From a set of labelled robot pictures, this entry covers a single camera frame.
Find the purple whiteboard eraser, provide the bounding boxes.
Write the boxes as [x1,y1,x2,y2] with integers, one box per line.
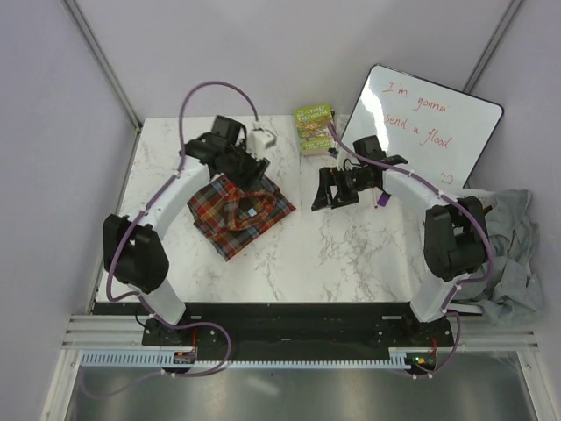
[377,191,391,207]

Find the red capped whiteboard marker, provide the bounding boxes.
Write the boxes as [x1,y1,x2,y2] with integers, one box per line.
[372,188,379,209]

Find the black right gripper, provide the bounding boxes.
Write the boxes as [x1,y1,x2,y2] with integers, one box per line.
[310,167,373,211]

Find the grey crumpled shirt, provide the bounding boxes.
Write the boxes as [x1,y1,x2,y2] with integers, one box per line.
[455,189,544,326]

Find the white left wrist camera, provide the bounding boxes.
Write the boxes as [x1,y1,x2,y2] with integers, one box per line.
[247,129,277,155]

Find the white slotted cable duct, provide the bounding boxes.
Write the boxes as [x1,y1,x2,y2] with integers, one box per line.
[80,349,419,369]

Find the white plastic laundry basket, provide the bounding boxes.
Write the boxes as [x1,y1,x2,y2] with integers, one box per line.
[454,189,496,208]

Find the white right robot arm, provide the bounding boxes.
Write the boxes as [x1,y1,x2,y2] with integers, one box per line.
[311,135,493,346]

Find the red brown plaid shirt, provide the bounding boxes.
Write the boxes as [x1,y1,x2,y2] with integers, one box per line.
[187,175,295,261]

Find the green treehouse paperback book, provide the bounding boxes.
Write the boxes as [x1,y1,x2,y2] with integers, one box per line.
[294,103,336,156]

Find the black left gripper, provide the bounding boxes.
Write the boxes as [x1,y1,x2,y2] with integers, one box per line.
[225,142,271,196]

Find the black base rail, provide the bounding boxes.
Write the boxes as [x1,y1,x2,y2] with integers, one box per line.
[91,300,455,365]

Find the black framed whiteboard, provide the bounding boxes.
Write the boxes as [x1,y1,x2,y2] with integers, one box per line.
[341,64,504,188]

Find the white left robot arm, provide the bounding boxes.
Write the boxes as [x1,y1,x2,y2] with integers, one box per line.
[103,116,276,345]

